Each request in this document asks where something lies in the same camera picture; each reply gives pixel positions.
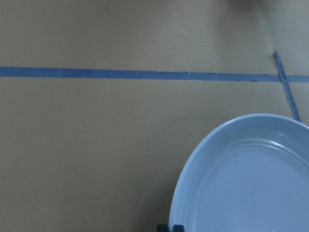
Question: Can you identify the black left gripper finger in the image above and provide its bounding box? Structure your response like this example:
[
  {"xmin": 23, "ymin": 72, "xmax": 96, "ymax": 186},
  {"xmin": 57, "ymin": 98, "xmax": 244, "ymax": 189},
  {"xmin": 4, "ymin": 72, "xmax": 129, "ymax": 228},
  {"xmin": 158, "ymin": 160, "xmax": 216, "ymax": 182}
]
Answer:
[{"xmin": 156, "ymin": 224, "xmax": 168, "ymax": 232}]

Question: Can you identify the blue ceramic plate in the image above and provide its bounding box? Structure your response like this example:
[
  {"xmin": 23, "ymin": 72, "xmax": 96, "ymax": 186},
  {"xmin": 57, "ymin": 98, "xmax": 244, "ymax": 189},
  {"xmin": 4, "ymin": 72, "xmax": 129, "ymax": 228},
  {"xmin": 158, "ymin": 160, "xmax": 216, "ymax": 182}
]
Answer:
[{"xmin": 169, "ymin": 114, "xmax": 309, "ymax": 232}]

